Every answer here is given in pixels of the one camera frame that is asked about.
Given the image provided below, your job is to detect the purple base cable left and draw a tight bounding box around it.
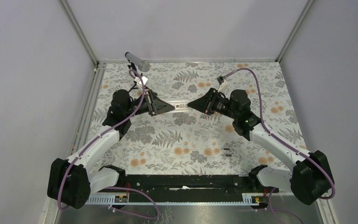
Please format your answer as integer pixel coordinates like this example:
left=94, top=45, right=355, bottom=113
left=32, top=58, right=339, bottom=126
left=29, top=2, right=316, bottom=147
left=104, top=187, right=161, bottom=220

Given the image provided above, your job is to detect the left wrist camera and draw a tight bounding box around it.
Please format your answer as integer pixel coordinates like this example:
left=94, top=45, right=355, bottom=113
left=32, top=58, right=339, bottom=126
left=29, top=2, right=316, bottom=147
left=134, top=76, right=148, bottom=89

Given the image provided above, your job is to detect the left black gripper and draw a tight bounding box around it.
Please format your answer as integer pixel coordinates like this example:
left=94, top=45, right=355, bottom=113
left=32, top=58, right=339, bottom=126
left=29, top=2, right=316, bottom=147
left=125, top=90, right=176, bottom=119

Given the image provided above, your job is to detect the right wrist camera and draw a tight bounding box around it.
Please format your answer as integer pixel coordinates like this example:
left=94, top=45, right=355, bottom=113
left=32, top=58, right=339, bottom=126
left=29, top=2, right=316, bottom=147
left=216, top=76, right=227, bottom=86

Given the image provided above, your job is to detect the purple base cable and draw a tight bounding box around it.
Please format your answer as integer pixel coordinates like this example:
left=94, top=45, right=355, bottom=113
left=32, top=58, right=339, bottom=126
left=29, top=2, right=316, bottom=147
left=253, top=187, right=305, bottom=224
left=104, top=187, right=161, bottom=220

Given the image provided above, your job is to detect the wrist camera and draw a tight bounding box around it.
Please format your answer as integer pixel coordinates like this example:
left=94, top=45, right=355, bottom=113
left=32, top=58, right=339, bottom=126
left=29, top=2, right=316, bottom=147
left=134, top=76, right=148, bottom=89
left=216, top=76, right=227, bottom=86

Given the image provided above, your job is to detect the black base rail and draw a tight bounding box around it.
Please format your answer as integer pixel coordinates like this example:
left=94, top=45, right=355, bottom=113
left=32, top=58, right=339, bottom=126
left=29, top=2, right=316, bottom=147
left=111, top=174, right=278, bottom=205

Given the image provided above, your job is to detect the floral patterned table mat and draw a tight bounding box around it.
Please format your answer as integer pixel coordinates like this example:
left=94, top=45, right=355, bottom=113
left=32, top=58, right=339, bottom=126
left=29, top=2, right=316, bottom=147
left=91, top=62, right=305, bottom=175

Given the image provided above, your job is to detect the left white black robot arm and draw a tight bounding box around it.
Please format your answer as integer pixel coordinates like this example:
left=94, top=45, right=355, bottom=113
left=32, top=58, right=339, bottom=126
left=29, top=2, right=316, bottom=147
left=47, top=89, right=175, bottom=209

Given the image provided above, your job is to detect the white remote control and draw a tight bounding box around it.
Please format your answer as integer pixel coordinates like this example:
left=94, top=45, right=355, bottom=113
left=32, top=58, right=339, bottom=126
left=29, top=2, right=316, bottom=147
left=168, top=100, right=193, bottom=113

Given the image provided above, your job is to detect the grey microphone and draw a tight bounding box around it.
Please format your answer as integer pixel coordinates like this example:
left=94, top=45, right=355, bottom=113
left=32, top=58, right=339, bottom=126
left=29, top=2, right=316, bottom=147
left=124, top=52, right=151, bottom=72

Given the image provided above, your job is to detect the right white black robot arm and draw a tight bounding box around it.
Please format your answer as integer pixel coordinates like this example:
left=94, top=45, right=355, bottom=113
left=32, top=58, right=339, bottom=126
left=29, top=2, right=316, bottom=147
left=187, top=88, right=335, bottom=205

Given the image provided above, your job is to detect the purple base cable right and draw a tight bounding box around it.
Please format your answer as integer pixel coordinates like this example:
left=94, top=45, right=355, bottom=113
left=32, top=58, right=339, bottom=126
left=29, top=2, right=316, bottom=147
left=253, top=187, right=305, bottom=224

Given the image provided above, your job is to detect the black mini tripod stand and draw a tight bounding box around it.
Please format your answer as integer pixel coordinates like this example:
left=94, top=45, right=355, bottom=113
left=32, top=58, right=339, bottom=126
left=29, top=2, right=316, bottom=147
left=129, top=69, right=146, bottom=92

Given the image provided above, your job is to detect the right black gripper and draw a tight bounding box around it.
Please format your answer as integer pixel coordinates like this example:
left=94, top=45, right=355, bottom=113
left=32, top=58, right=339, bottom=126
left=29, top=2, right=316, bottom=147
left=187, top=88, right=238, bottom=120

